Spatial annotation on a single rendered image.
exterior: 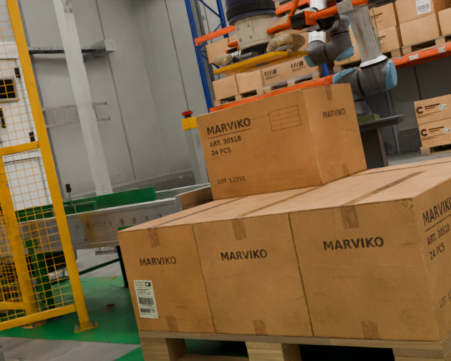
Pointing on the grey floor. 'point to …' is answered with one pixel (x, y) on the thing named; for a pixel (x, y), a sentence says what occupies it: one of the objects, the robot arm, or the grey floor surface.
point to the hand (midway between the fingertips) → (308, 18)
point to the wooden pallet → (273, 349)
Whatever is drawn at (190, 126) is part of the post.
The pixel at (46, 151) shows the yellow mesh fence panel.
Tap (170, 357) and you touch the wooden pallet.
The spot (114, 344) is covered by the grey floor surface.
